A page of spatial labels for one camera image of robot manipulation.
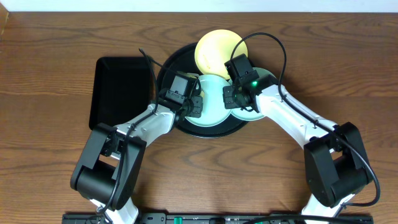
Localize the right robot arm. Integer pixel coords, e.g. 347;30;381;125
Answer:
223;67;380;223

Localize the round black tray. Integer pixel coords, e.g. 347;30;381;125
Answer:
157;43;248;138

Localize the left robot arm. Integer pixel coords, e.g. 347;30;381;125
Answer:
70;89;205;223

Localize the yellow plastic plate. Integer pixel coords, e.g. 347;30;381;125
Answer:
195;29;242;80

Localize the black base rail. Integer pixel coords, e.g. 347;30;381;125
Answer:
62;213;374;224

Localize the mint plate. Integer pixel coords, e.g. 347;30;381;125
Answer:
231;67;274;121
186;75;231;128

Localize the black rectangular tray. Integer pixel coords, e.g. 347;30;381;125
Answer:
89;57;153;129

